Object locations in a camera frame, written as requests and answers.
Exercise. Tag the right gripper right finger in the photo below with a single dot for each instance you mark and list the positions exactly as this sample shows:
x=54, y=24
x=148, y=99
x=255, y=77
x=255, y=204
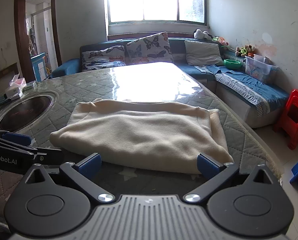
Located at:
x=218, y=176

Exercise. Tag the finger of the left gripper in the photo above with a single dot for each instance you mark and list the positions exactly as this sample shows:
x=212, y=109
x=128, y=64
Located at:
x=45, y=156
x=20, y=139

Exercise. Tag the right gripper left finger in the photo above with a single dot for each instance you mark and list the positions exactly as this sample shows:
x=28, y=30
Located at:
x=79, y=176

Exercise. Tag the cream sweatshirt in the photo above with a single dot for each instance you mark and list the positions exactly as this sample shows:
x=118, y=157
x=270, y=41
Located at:
x=161, y=136

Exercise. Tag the black induction cooktop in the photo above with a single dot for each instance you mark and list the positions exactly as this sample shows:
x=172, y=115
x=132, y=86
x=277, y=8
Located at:
x=25, y=113

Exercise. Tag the white tissue box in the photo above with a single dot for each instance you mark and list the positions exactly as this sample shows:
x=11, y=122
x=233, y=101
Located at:
x=13, y=92

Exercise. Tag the green wrapped packet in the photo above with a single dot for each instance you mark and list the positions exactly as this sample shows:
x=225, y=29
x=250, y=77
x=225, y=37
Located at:
x=29, y=86

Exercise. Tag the pink tissue pack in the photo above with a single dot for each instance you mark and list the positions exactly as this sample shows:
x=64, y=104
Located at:
x=17, y=82

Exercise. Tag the dark wooden cabinet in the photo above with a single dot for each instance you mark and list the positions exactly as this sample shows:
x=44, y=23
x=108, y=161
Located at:
x=6, y=76

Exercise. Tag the blue white toy cabinet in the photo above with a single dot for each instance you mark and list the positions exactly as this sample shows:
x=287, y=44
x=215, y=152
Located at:
x=39, y=67

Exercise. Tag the blue corner sofa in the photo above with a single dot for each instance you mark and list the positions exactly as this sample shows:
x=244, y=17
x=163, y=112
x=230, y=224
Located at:
x=257, y=103

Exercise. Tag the red plastic stool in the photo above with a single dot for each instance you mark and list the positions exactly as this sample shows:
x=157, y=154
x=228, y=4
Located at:
x=288, y=120

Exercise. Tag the left butterfly pillow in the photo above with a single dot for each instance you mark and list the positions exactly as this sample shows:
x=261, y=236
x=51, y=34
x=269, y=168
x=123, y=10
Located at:
x=100, y=59

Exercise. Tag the butterfly pillow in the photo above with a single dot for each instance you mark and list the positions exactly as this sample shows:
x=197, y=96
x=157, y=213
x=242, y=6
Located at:
x=100, y=59
x=150, y=49

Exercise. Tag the green plastic bowl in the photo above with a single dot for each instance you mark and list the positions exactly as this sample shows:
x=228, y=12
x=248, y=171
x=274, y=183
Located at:
x=232, y=64

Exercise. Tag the clear plastic storage box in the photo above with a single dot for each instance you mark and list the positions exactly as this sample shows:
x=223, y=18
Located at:
x=261, y=68

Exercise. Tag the grey plain cushion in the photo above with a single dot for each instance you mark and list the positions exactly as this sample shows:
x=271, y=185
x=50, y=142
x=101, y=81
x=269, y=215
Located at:
x=203, y=54

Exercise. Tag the colourful plush toy pile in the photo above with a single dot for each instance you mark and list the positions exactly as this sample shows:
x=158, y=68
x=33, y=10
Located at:
x=245, y=51

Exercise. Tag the right butterfly pillow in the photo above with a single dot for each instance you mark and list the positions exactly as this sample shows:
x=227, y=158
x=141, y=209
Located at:
x=150, y=49

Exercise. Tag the panda plush toy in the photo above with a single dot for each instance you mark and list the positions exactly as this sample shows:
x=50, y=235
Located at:
x=201, y=35

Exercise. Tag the brown wooden door frame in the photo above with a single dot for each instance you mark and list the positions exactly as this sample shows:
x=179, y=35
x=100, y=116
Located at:
x=36, y=32

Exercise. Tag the window with green frame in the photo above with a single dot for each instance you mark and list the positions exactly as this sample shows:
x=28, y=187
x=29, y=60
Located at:
x=128, y=11

